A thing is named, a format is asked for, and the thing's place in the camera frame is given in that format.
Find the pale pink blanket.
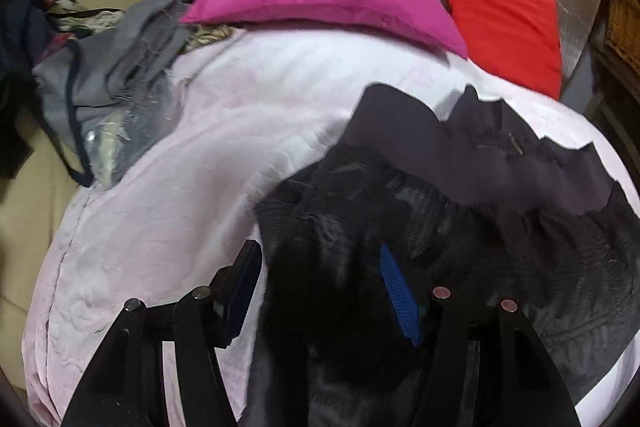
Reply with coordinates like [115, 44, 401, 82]
[22, 29, 631, 427]

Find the wicker basket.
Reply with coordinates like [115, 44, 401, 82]
[605, 0, 640, 78]

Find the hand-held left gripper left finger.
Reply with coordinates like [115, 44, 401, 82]
[60, 239, 263, 427]

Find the black puffer jacket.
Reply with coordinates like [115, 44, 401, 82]
[240, 82, 640, 427]

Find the folded grey cloth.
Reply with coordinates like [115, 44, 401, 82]
[32, 0, 191, 148]

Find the clear plastic bag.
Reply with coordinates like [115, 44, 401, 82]
[82, 97, 183, 190]

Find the beige sofa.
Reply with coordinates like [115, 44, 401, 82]
[0, 0, 146, 398]

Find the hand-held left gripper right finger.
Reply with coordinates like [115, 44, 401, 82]
[379, 244, 581, 427]

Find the pile of dark clothes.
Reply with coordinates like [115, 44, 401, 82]
[0, 0, 68, 178]

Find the red cushion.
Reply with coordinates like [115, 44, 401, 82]
[444, 0, 563, 100]

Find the patterned beige cloth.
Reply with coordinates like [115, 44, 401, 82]
[186, 24, 237, 54]

